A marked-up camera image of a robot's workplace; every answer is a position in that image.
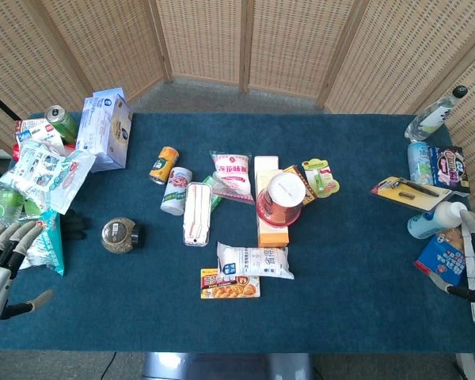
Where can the blue bottle white cap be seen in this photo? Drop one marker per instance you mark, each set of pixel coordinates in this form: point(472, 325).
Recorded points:
point(433, 219)

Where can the green wrapped pack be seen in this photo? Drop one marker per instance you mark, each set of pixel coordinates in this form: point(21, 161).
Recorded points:
point(215, 202)

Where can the blue table cloth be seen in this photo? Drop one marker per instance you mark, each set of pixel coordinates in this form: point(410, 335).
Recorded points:
point(237, 308)

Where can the brown small snack box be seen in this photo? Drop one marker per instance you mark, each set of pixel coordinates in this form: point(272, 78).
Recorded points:
point(304, 186)

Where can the teal tissue pack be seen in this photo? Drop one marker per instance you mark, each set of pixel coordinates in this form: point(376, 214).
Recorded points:
point(47, 247)

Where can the cream orange box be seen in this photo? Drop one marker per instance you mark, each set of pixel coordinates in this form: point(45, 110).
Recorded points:
point(270, 234)

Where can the white blue carton box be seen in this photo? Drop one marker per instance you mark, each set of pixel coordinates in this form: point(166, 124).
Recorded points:
point(105, 132)

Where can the red lidded cup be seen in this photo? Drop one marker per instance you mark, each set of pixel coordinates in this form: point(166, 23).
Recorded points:
point(282, 196)

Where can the red white snack packet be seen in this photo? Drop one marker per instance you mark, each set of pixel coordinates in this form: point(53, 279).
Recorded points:
point(35, 132)

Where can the light blue drink can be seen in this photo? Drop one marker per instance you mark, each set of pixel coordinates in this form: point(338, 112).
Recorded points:
point(419, 163)

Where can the white red sugar bag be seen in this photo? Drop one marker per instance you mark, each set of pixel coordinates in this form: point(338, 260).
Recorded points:
point(232, 176)

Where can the green bottles plastic pack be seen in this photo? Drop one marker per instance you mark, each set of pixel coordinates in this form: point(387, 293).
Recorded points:
point(8, 207)

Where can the razor on yellow card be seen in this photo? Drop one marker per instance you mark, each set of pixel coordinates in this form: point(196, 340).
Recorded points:
point(413, 192)

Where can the woven folding screen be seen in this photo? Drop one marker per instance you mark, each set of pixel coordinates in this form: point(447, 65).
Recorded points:
point(237, 39)

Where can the yellow curry box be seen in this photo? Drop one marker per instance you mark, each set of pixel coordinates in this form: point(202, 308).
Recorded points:
point(230, 289)

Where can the round glass spice jar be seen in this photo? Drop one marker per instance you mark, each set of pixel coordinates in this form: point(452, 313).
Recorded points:
point(116, 236)

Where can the clear bottle black cap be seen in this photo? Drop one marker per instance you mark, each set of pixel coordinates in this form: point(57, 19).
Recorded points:
point(433, 116)

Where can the white teal wipes pack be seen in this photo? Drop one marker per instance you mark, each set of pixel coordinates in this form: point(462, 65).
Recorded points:
point(47, 174)

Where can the lip balm blister card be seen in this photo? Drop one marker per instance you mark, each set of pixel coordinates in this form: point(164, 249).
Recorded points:
point(321, 178)

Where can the blue snack packet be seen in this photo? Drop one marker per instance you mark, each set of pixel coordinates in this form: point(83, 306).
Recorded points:
point(443, 257)

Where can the green drink can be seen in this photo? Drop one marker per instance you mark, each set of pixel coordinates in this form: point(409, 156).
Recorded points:
point(62, 122)

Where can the white red milk can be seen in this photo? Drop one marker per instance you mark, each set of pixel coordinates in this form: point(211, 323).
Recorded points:
point(176, 190)

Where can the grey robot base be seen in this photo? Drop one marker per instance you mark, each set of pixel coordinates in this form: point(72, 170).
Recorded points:
point(227, 366)

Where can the orange yellow drink can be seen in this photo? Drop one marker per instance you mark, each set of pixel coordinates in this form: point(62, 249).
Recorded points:
point(164, 164)

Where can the white salt bag blue label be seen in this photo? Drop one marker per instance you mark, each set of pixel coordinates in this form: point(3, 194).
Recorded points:
point(254, 261)

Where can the clear toothbrush pack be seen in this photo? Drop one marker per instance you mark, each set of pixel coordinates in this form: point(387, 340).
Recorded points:
point(197, 213)

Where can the dark purple snack box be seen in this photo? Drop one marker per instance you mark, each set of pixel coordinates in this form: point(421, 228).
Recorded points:
point(449, 168)

